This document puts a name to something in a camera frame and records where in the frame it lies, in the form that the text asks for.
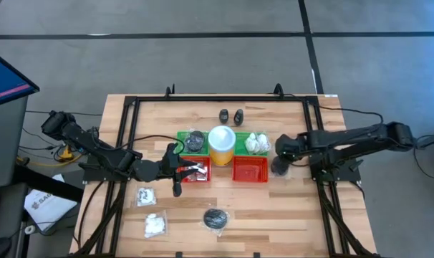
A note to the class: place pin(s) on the bagged white cotton balls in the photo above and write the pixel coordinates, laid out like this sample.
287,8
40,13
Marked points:
263,141

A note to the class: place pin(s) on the bagged white cotton pads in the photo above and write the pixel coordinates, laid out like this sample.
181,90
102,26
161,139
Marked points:
155,225

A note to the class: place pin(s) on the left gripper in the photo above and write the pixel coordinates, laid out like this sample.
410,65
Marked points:
172,166

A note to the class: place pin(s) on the bagged black hair net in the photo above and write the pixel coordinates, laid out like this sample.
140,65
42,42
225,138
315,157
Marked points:
196,140
279,168
215,218

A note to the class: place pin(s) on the green plastic slotted basket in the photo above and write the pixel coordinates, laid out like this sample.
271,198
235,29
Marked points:
238,143
181,136

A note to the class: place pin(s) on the white printed booklet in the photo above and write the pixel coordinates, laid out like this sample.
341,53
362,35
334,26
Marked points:
47,208

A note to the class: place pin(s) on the labelled vanity pad bag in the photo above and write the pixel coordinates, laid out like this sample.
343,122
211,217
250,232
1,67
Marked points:
146,196

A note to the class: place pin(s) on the grey cabinet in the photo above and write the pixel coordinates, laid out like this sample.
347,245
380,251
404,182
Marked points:
5,143

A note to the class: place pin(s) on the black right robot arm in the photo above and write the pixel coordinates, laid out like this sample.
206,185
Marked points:
346,138

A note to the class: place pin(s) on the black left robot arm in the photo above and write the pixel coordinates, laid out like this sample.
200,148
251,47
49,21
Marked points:
95,154

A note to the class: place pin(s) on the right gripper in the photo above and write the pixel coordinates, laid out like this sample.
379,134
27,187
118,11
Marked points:
286,145

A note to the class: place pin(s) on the blue screen monitor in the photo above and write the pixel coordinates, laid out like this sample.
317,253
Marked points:
2,77

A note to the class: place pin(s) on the small black oval case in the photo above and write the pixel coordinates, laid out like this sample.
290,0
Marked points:
223,115
238,117

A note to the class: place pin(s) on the red plastic slotted basket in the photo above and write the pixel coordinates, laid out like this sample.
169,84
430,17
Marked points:
177,179
250,169

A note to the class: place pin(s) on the black aluminium table frame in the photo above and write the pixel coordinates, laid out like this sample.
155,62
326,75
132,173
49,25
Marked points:
220,98

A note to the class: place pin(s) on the white tape roll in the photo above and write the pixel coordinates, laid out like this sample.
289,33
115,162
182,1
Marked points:
29,229

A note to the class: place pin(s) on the grey furniture leg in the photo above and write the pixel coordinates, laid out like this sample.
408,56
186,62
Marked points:
432,139

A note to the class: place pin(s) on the yellow disinfecting wipes canister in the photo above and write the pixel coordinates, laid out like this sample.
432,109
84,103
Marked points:
221,141

